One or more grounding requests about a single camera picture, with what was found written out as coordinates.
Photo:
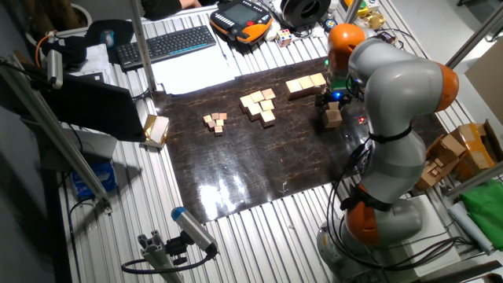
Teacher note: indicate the large wooden cube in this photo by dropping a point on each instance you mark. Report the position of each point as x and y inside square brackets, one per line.
[334, 107]
[305, 83]
[333, 118]
[325, 91]
[317, 79]
[294, 87]

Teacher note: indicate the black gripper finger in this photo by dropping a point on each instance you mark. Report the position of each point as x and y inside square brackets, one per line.
[346, 100]
[319, 101]

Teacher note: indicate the yellow green button box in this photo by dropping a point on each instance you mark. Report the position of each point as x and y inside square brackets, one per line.
[362, 8]

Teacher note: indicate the black computer keyboard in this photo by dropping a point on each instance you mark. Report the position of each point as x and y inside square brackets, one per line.
[165, 45]

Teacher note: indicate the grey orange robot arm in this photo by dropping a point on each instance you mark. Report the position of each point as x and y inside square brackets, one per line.
[404, 90]

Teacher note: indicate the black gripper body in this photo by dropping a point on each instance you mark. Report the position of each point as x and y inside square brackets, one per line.
[334, 96]

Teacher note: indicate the green flange adapter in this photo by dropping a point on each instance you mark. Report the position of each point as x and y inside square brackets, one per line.
[338, 84]

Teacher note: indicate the black marble pattern mat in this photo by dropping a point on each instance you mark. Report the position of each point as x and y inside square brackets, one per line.
[243, 169]

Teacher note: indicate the open cardboard box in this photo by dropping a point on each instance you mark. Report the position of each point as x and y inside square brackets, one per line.
[448, 147]

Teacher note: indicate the large white paper sheet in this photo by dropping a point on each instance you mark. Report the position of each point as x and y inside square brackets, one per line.
[192, 74]

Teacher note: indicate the grey laptop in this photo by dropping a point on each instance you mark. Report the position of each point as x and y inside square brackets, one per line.
[98, 147]

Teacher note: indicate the white round pot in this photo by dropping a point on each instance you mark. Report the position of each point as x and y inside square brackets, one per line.
[87, 15]

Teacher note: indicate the black laptop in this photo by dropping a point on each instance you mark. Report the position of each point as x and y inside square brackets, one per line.
[98, 106]

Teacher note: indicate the black mouse pad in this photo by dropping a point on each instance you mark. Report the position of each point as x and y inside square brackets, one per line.
[123, 31]

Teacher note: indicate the black cloth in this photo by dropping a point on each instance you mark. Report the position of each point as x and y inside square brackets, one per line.
[67, 51]

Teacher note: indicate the grey computer mouse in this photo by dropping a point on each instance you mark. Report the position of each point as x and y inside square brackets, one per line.
[107, 38]

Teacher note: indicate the cardboard box yellow tape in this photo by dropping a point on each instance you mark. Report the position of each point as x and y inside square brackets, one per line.
[475, 149]

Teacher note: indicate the silver camera blue cap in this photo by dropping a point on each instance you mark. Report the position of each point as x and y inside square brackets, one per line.
[192, 228]

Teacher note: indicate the round blue tape measure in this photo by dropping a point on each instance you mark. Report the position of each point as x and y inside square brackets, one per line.
[329, 24]

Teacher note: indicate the bare person hand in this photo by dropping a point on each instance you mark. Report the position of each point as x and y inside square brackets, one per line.
[192, 3]

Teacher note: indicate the green cloth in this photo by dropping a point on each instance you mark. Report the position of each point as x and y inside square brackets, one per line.
[485, 212]

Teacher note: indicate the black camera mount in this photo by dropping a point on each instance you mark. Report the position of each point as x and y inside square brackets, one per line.
[177, 247]

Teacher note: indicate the black metal bar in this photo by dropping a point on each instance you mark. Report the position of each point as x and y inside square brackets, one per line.
[463, 273]

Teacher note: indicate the gold metal object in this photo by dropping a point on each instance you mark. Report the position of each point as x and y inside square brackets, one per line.
[373, 19]

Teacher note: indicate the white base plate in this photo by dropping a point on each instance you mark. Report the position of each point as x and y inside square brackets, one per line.
[436, 228]

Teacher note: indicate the aluminium frame beam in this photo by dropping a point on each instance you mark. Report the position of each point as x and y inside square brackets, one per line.
[142, 47]
[353, 9]
[479, 32]
[475, 181]
[51, 129]

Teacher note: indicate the white paper stack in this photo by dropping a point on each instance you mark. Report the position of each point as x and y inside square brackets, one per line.
[96, 59]

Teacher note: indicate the forearm in black sleeve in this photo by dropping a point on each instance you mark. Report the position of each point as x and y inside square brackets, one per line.
[161, 8]

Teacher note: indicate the flat cardboard sheet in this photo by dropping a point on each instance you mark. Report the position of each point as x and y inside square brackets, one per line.
[489, 82]

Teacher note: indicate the gold white small box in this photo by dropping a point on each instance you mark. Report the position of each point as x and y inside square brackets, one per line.
[159, 129]

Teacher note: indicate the small wooden cube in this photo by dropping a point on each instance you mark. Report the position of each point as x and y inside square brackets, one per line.
[211, 124]
[207, 118]
[220, 122]
[215, 116]
[218, 130]
[222, 116]

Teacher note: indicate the black filament spool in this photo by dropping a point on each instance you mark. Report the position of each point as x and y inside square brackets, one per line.
[294, 13]

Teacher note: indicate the colourful puzzle cube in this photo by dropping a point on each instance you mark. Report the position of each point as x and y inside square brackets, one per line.
[284, 37]

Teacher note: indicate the orange black teach pendant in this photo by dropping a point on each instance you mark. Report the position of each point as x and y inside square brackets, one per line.
[239, 15]

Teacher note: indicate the silver depth camera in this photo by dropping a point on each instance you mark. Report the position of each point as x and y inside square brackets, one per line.
[54, 68]

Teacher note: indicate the short aluminium profile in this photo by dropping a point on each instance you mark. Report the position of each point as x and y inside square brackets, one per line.
[157, 255]

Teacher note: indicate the white paper roll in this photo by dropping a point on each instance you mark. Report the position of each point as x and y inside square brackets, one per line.
[469, 226]

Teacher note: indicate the medium wooden cube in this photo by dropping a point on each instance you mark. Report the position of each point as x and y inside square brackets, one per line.
[269, 94]
[246, 101]
[267, 118]
[254, 109]
[267, 105]
[257, 96]

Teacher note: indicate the blue tissue pack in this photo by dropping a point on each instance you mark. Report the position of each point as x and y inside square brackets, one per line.
[96, 178]

